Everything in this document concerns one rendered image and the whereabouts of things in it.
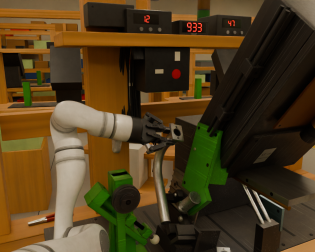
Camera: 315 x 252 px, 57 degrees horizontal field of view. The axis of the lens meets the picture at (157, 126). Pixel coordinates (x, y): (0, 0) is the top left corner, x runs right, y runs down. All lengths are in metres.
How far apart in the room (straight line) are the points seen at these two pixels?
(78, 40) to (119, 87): 0.25
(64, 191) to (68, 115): 0.18
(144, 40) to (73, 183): 0.50
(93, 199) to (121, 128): 0.19
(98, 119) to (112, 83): 0.31
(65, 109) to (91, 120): 0.07
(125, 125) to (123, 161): 0.36
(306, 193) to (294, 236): 0.28
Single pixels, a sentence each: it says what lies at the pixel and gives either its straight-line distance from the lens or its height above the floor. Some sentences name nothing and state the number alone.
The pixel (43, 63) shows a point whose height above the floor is 1.25.
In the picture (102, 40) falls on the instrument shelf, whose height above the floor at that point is 1.52.
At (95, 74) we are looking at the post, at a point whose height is 1.41.
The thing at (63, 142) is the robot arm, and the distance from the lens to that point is 0.73.
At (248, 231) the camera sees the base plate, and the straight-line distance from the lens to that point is 1.08.
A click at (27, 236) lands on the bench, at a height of 0.88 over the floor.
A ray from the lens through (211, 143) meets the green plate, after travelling 0.84.
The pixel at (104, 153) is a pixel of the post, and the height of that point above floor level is 1.12.
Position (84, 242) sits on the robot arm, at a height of 1.12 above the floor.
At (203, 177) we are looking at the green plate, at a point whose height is 1.13.
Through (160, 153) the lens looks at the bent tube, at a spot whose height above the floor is 1.17.
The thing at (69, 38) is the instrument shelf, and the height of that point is 1.52.
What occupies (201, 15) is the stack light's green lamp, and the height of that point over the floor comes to 1.63.
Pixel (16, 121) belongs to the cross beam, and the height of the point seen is 1.25.
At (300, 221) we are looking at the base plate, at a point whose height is 0.90.
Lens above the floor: 1.48
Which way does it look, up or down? 14 degrees down
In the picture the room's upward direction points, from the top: straight up
